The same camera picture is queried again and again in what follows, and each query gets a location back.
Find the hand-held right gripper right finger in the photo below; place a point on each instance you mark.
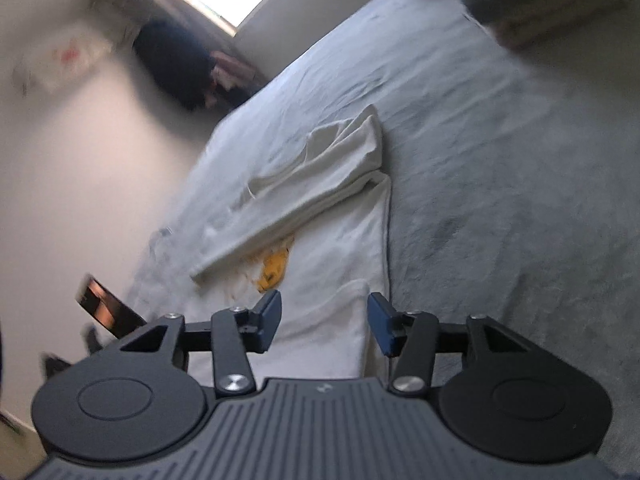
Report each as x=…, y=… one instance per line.
x=382, y=322

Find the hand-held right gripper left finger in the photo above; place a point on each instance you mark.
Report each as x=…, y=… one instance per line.
x=267, y=317

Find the white sweatshirt with yellow print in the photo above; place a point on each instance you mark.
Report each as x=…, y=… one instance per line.
x=335, y=240

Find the hanging dark clothes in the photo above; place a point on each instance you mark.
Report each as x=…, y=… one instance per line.
x=172, y=62

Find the dark smartphone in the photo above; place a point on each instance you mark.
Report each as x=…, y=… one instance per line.
x=107, y=307

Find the bed with grey sheet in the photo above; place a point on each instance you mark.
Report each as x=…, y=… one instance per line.
x=500, y=200

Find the folded beige garment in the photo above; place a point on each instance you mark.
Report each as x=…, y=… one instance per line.
x=565, y=22

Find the white wall poster red print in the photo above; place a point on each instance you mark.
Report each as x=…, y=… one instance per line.
x=60, y=57

